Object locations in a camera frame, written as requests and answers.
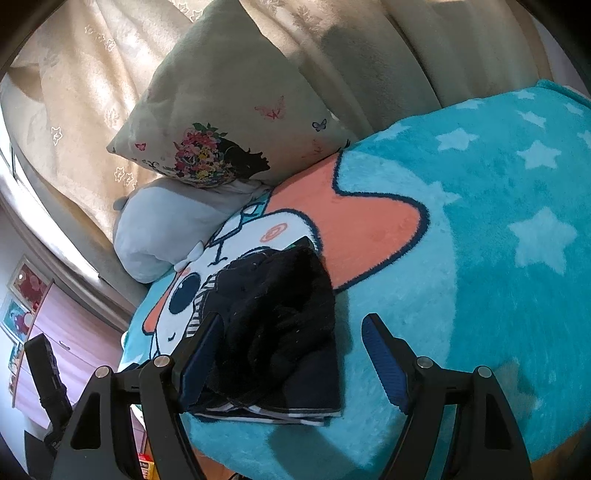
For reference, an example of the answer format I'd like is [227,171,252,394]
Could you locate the pink wardrobe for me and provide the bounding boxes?
[9,279,139,430]

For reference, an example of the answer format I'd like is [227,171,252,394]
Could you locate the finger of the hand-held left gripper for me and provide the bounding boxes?
[23,333,75,437]

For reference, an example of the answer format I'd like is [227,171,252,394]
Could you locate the red framed wall picture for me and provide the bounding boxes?
[7,257,49,306]

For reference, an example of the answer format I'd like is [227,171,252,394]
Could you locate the teal printed star blanket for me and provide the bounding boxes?
[117,78,591,480]

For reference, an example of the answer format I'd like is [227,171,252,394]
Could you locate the beige patterned curtain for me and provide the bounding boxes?
[0,0,559,284]

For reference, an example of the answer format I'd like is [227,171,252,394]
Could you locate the blue framed wall picture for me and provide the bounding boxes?
[0,296,36,345]

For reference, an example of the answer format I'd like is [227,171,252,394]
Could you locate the grey white plush pillow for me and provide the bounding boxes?
[112,178,273,284]

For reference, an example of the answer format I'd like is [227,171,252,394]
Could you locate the beige floral butterfly cushion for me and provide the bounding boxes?
[106,0,357,190]

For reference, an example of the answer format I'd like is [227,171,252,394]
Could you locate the dark pants with striped lining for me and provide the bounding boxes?
[182,235,343,425]

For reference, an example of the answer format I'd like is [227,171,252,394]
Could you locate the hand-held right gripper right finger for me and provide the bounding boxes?
[361,313,546,480]

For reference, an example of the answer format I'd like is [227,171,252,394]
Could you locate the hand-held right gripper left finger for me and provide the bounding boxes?
[50,313,223,480]

